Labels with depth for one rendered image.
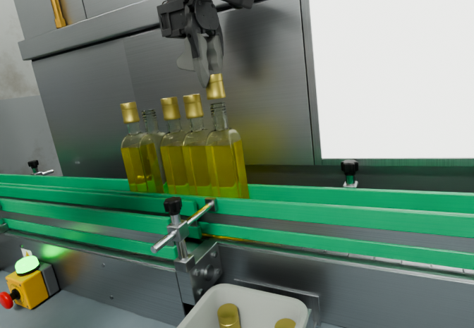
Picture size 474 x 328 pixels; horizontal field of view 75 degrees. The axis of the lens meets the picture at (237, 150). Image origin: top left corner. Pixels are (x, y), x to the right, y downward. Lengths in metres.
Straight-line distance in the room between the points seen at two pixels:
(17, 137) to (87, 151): 2.98
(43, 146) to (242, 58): 3.67
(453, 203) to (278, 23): 0.44
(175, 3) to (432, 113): 0.48
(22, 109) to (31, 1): 2.97
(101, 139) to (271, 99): 0.60
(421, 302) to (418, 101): 0.32
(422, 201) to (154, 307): 0.51
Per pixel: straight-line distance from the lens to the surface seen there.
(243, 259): 0.61
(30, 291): 0.87
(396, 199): 0.58
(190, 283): 0.57
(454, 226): 0.52
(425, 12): 0.63
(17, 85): 4.17
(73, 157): 1.22
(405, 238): 0.53
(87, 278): 0.79
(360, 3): 0.64
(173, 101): 0.65
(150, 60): 0.84
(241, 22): 0.70
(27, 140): 4.14
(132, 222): 0.62
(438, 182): 0.70
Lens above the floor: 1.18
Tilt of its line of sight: 13 degrees down
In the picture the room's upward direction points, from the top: 8 degrees counter-clockwise
